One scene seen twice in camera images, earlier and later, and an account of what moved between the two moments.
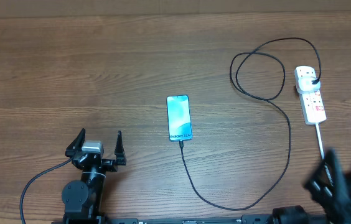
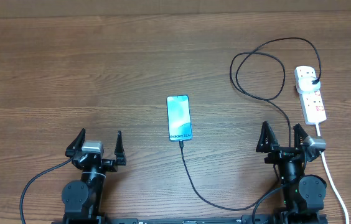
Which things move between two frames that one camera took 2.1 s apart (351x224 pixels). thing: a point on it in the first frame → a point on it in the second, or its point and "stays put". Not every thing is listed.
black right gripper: x=349 y=190 → x=277 y=153
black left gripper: x=111 y=165 stays put
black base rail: x=245 y=219 stays put
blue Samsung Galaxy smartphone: x=179 y=117 stays put
